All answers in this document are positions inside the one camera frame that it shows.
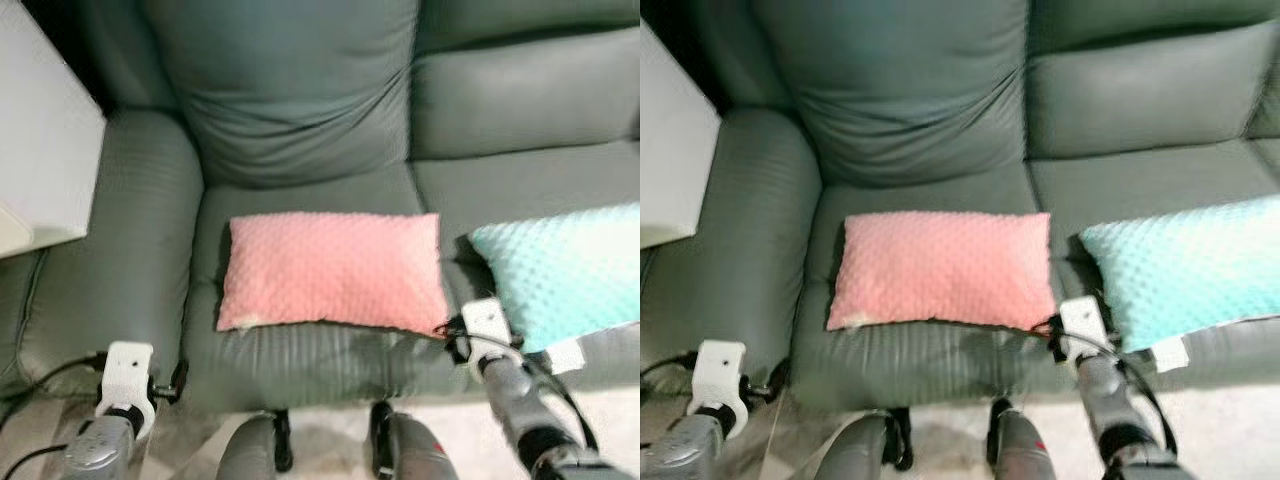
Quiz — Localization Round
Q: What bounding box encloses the dark green sofa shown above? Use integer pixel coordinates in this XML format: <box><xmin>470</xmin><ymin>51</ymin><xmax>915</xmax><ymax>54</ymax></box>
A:
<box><xmin>640</xmin><ymin>0</ymin><xmax>1280</xmax><ymax>416</ymax></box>
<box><xmin>0</xmin><ymin>0</ymin><xmax>641</xmax><ymax>416</ymax></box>

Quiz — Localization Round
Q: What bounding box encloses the pink fluffy pillow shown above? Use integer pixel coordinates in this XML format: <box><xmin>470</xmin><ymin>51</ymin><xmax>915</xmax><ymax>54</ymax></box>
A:
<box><xmin>216</xmin><ymin>212</ymin><xmax>451</xmax><ymax>336</ymax></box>
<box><xmin>826</xmin><ymin>212</ymin><xmax>1058</xmax><ymax>332</ymax></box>

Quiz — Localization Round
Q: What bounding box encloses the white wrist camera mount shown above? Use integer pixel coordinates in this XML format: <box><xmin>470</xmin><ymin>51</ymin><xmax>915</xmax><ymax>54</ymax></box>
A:
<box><xmin>97</xmin><ymin>341</ymin><xmax>159</xmax><ymax>441</ymax></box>
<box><xmin>1058</xmin><ymin>296</ymin><xmax>1113</xmax><ymax>363</ymax></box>
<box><xmin>692</xmin><ymin>340</ymin><xmax>750</xmax><ymax>439</ymax></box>
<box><xmin>460</xmin><ymin>298</ymin><xmax>523</xmax><ymax>373</ymax></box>

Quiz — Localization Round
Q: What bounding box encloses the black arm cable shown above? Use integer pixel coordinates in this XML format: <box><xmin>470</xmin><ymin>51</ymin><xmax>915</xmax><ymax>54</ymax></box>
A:
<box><xmin>1095</xmin><ymin>335</ymin><xmax>1181</xmax><ymax>453</ymax></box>
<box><xmin>640</xmin><ymin>351</ymin><xmax>699</xmax><ymax>389</ymax></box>
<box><xmin>498</xmin><ymin>335</ymin><xmax>601</xmax><ymax>453</ymax></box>
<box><xmin>0</xmin><ymin>354</ymin><xmax>107</xmax><ymax>480</ymax></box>

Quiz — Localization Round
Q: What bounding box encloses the silver left robot leg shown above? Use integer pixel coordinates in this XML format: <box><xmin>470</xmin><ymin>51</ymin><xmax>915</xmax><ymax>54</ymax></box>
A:
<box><xmin>214</xmin><ymin>410</ymin><xmax>294</xmax><ymax>480</ymax></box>
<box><xmin>820</xmin><ymin>408</ymin><xmax>914</xmax><ymax>480</ymax></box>

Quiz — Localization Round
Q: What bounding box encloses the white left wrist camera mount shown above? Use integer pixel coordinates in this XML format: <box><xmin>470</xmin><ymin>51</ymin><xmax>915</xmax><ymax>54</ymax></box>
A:
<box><xmin>692</xmin><ymin>340</ymin><xmax>750</xmax><ymax>439</ymax></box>
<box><xmin>97</xmin><ymin>341</ymin><xmax>159</xmax><ymax>441</ymax></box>

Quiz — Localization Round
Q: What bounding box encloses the teal dotted pillow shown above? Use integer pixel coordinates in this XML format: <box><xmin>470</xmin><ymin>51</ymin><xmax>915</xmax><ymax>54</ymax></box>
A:
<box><xmin>1078</xmin><ymin>195</ymin><xmax>1280</xmax><ymax>374</ymax></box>
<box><xmin>468</xmin><ymin>203</ymin><xmax>641</xmax><ymax>377</ymax></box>

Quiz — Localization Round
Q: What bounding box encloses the white cabinet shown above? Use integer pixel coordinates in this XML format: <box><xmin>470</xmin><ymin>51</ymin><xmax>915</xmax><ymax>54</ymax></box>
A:
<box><xmin>0</xmin><ymin>0</ymin><xmax>107</xmax><ymax>260</ymax></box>
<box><xmin>640</xmin><ymin>20</ymin><xmax>723</xmax><ymax>250</ymax></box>

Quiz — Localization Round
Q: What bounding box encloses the silver right robot leg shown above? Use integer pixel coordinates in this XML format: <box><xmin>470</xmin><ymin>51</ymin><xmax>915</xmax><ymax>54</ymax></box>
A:
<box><xmin>367</xmin><ymin>401</ymin><xmax>463</xmax><ymax>480</ymax></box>
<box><xmin>987</xmin><ymin>397</ymin><xmax>1063</xmax><ymax>480</ymax></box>

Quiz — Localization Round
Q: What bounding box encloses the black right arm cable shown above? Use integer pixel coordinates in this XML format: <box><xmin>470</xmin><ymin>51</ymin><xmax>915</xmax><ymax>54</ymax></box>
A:
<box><xmin>1095</xmin><ymin>335</ymin><xmax>1181</xmax><ymax>453</ymax></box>
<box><xmin>498</xmin><ymin>335</ymin><xmax>601</xmax><ymax>453</ymax></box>

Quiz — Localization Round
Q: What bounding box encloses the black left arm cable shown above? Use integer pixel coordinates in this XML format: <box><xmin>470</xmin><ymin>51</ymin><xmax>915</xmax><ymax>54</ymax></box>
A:
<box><xmin>640</xmin><ymin>351</ymin><xmax>699</xmax><ymax>389</ymax></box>
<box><xmin>0</xmin><ymin>354</ymin><xmax>107</xmax><ymax>480</ymax></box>

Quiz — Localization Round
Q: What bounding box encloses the silver robot leg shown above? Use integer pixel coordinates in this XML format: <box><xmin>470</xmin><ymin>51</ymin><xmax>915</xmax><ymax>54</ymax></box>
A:
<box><xmin>367</xmin><ymin>401</ymin><xmax>463</xmax><ymax>480</ymax></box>
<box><xmin>987</xmin><ymin>397</ymin><xmax>1063</xmax><ymax>480</ymax></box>
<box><xmin>820</xmin><ymin>408</ymin><xmax>914</xmax><ymax>480</ymax></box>
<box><xmin>214</xmin><ymin>410</ymin><xmax>294</xmax><ymax>480</ymax></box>

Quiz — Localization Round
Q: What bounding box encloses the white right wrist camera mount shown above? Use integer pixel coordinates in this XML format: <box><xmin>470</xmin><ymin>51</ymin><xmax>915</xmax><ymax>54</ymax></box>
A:
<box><xmin>1058</xmin><ymin>296</ymin><xmax>1113</xmax><ymax>363</ymax></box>
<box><xmin>460</xmin><ymin>298</ymin><xmax>523</xmax><ymax>373</ymax></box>

